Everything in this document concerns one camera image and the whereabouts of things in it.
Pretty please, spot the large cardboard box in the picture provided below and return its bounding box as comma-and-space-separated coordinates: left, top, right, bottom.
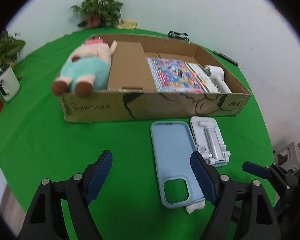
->
58, 34, 251, 122

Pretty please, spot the cardboard divider panel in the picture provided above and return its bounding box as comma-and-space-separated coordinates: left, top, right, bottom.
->
108, 41, 157, 91

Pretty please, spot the white folding phone stand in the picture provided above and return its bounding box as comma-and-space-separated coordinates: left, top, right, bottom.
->
190, 116, 231, 167

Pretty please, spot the white handheld fan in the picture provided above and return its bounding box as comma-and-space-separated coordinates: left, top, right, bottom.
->
203, 65, 232, 94

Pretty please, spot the black remote bar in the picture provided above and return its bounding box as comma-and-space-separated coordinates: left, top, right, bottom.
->
213, 51, 238, 66

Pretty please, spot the potted plant pink pot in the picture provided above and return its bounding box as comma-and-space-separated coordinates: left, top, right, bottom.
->
70, 0, 123, 29

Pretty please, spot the pink pig plush toy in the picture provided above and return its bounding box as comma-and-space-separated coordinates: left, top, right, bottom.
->
51, 36, 117, 98

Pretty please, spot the grey plastic stool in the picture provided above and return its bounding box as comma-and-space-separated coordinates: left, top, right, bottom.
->
274, 142, 300, 174

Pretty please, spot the potted plant at left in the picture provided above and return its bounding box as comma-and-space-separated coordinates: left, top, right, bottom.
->
0, 29, 26, 71

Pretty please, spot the colourful board game box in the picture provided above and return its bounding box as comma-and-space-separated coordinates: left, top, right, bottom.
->
147, 57, 204, 93

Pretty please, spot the yellow cloth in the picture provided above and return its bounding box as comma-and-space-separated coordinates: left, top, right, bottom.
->
116, 20, 138, 30

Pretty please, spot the black clip stand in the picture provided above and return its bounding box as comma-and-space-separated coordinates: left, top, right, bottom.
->
167, 31, 189, 42

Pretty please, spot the light blue phone case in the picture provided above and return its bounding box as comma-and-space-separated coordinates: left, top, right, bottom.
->
150, 121, 205, 209

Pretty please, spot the white mug black handle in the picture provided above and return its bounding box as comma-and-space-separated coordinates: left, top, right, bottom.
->
0, 65, 20, 102

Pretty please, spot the green white medicine box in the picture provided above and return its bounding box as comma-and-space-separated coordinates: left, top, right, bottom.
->
185, 62, 222, 93

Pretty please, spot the white crumpled tissue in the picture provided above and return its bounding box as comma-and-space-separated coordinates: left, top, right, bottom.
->
186, 200, 205, 215

